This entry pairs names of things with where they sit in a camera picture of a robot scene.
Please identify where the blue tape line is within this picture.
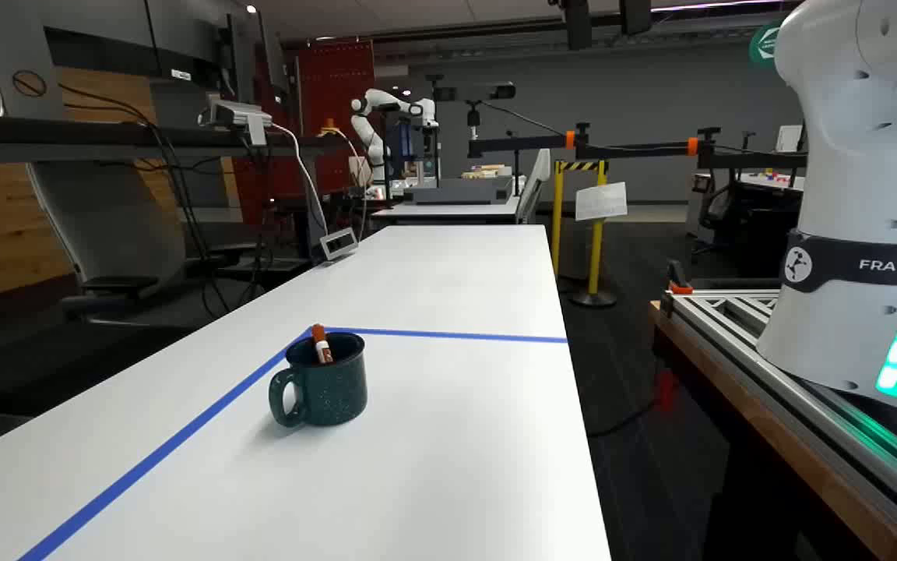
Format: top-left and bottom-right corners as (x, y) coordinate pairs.
(16, 325), (570, 561)

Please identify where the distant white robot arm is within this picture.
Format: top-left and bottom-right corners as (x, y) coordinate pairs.
(349, 86), (441, 198)

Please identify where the yellow black safety post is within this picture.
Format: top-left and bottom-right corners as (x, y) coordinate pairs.
(551, 158), (614, 307)

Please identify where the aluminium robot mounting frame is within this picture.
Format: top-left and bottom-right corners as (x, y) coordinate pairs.
(651, 283), (897, 561)

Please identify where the dark green speckled mug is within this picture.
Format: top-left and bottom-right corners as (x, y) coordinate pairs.
(269, 330), (369, 426)

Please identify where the orange and white marker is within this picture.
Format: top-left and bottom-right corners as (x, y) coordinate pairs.
(313, 325), (333, 365)

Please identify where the white paper sign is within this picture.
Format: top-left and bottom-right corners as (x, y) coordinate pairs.
(576, 180), (630, 221)

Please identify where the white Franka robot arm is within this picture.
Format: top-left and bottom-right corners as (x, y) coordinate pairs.
(758, 0), (897, 409)

